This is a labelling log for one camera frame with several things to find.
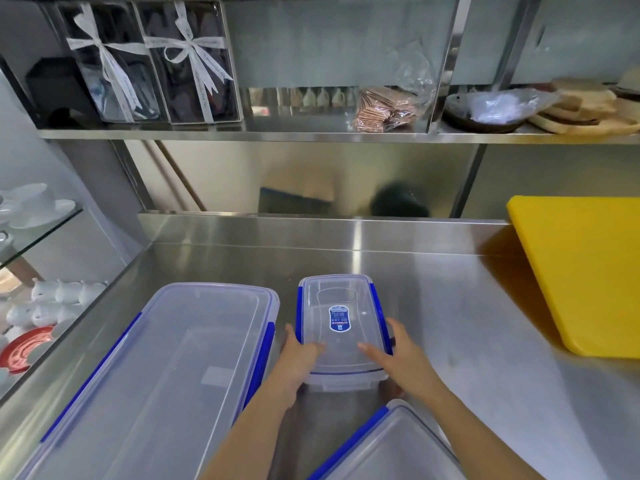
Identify glass shelf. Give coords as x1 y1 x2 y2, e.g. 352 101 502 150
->
0 207 84 271

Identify red plate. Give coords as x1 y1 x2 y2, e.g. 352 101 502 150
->
0 325 57 376

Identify black box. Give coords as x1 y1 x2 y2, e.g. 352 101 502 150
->
25 57 102 129

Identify small clear blue-clip container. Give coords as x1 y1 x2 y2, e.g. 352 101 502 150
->
296 274 395 393

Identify person's left forearm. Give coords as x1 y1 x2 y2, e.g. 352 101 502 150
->
199 385 307 480

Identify stack of wooden boards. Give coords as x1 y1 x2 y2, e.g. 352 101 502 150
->
527 77 640 139

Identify dark bowl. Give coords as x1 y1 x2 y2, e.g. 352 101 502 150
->
443 92 532 134

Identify clear gift box white ribbon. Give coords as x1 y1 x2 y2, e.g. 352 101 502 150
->
136 0 244 127
54 2 164 125

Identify person's right hand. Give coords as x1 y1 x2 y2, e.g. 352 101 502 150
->
357 317 442 401

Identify stainless steel shelf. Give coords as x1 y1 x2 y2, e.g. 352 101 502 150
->
0 0 640 218

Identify large clear blue-clip container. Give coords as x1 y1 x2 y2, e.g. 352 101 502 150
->
15 282 281 480

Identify brown wafer packets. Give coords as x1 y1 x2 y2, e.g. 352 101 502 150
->
352 87 421 133

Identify clear plastic bag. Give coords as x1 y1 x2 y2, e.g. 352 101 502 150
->
351 39 439 134

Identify yellow cutting board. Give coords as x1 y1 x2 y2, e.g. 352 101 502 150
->
506 195 640 358

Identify crumpled clear plastic wrap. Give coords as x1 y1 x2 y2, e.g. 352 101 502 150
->
469 89 562 124

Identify person's left hand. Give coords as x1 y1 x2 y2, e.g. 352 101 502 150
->
272 323 327 401

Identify person's right forearm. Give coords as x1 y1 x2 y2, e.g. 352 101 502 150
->
414 379 547 480

